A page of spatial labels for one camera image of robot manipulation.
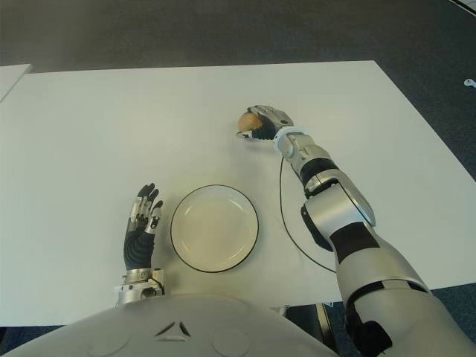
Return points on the small white earbud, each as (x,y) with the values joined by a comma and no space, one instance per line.
(471,82)

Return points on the red yellow apple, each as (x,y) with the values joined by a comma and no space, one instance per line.
(247,122)

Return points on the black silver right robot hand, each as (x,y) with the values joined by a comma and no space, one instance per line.
(277,119)

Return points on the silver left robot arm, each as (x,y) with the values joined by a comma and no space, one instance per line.
(130,294)

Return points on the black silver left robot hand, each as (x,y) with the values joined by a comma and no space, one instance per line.
(139,245)

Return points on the white plate with black rim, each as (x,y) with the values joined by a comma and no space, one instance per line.
(214,228)

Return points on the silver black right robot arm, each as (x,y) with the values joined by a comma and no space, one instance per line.
(334,215)

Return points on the grey robot torso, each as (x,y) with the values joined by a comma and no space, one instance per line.
(167,327)

